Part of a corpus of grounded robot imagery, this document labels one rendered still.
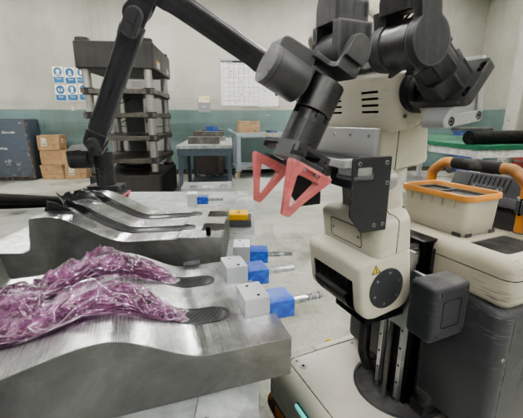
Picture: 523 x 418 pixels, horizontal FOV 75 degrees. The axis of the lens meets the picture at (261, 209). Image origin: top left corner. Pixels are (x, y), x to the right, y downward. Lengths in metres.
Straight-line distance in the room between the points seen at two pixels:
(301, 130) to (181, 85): 6.83
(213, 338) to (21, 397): 0.20
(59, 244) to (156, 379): 0.43
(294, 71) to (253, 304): 0.32
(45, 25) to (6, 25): 0.67
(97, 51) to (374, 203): 4.41
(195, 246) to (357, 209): 0.34
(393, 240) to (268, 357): 0.49
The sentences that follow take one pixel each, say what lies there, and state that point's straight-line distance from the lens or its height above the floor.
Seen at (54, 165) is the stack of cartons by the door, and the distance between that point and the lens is 7.61.
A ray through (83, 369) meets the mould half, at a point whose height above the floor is 0.87.
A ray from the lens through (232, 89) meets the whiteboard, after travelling 7.22.
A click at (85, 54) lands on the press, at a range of 4.92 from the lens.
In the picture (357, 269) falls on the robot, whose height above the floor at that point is 0.79.
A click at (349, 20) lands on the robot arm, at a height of 1.25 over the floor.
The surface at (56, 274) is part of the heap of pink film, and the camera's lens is 0.58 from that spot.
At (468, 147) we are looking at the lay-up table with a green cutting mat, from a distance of 3.59.
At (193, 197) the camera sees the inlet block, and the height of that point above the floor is 0.84.
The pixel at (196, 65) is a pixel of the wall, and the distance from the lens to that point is 7.31.
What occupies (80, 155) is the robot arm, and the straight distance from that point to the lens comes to 1.18.
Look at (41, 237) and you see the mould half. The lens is 0.81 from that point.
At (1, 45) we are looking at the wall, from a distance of 8.41.
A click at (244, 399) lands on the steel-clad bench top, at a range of 0.46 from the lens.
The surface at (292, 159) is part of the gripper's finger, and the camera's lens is 0.45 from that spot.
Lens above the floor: 1.12
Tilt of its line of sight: 15 degrees down
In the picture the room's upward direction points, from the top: straight up
